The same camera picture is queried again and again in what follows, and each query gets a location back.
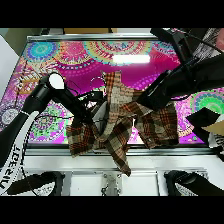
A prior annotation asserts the brown checked shirt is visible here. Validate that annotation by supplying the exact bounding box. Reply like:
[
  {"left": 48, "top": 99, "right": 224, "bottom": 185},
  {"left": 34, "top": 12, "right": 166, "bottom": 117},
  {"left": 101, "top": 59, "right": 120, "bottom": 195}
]
[{"left": 65, "top": 70, "right": 180, "bottom": 177}]

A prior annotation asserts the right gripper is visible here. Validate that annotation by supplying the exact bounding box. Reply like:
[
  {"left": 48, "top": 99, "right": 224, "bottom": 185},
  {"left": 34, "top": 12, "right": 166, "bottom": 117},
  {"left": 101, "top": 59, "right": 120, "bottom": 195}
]
[{"left": 136, "top": 72, "right": 179, "bottom": 112}]

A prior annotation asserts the silver frame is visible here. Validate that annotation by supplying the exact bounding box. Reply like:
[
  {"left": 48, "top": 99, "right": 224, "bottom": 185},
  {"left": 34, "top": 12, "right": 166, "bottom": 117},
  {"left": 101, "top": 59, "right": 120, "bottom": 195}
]
[{"left": 22, "top": 32, "right": 224, "bottom": 197}]

